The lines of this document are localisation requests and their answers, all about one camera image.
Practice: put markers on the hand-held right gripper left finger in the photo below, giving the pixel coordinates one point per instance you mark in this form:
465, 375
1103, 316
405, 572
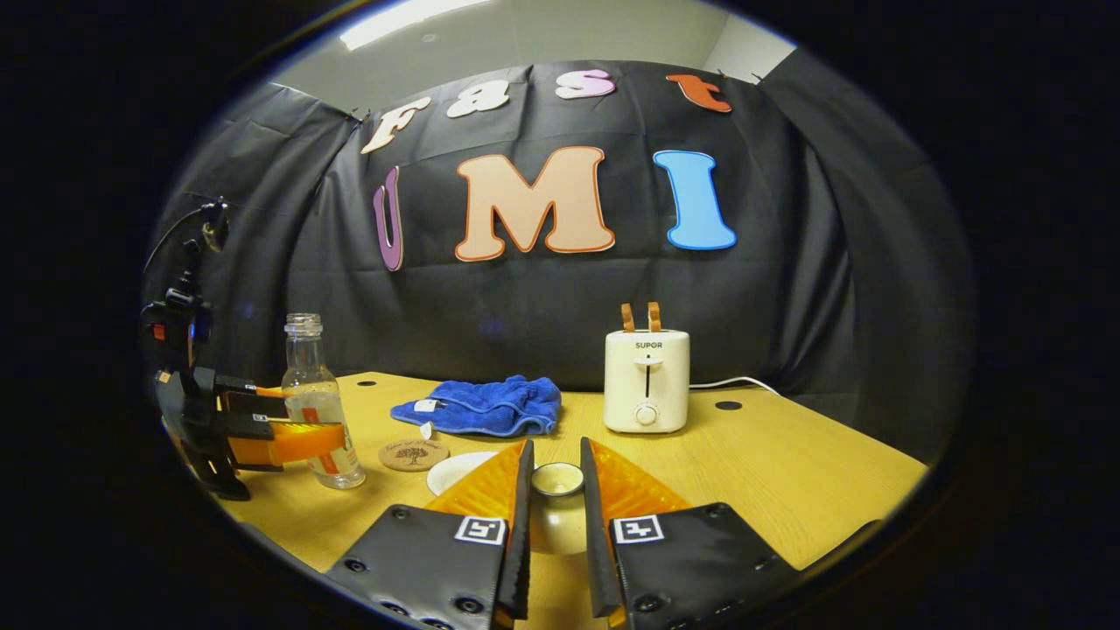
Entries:
522, 542

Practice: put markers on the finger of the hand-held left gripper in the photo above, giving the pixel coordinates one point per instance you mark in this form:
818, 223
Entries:
289, 444
254, 402

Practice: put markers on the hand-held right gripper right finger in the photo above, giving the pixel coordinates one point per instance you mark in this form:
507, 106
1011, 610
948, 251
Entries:
593, 542

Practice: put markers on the clear glass water bottle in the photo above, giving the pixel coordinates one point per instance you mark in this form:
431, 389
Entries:
306, 367

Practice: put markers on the cream ceramic teacup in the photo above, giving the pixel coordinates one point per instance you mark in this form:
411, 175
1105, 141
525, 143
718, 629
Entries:
455, 472

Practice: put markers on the round brown coaster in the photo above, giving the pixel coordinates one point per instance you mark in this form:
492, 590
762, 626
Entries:
413, 455

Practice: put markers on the blue towel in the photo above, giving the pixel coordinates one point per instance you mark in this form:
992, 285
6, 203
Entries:
499, 407

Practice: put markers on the white toaster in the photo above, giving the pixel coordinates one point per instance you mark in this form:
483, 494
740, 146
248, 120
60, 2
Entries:
626, 385

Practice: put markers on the toast bread slice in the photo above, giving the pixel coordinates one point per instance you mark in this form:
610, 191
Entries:
627, 318
654, 317

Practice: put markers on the black backdrop cloth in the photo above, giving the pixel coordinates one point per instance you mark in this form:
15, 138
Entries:
525, 306

